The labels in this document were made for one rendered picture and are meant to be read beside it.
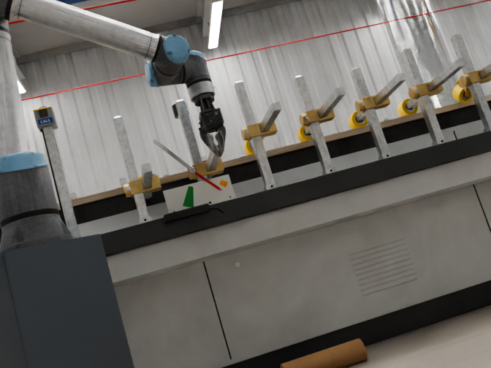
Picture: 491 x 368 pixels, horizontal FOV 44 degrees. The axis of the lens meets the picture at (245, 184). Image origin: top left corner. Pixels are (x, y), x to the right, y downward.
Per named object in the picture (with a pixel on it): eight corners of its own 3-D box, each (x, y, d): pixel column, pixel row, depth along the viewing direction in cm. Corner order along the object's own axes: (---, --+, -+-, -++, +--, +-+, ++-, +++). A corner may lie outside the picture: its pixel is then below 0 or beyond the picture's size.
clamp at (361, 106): (391, 102, 251) (387, 91, 252) (362, 109, 248) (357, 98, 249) (386, 107, 257) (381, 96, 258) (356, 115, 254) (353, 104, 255)
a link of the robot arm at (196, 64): (172, 62, 216) (198, 60, 221) (182, 94, 214) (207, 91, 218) (180, 49, 208) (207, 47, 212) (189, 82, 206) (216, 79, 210)
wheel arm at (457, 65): (465, 65, 232) (462, 57, 233) (457, 67, 232) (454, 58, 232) (411, 109, 280) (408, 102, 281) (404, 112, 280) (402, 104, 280)
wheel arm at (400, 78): (408, 79, 227) (404, 70, 228) (399, 81, 226) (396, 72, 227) (362, 122, 275) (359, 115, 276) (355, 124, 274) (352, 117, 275)
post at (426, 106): (448, 151, 251) (410, 46, 260) (441, 153, 251) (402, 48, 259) (445, 153, 255) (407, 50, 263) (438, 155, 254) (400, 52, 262)
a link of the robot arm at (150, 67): (147, 52, 201) (183, 49, 206) (139, 68, 211) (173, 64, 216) (155, 78, 199) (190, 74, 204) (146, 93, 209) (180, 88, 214)
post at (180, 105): (218, 214, 230) (183, 98, 239) (209, 216, 230) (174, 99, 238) (216, 215, 234) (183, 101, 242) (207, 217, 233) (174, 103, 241)
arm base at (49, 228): (85, 238, 158) (76, 201, 160) (11, 252, 146) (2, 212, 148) (61, 254, 173) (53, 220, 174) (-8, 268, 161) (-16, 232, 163)
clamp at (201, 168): (224, 169, 234) (221, 157, 235) (191, 178, 231) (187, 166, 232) (223, 173, 239) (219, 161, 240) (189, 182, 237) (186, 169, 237)
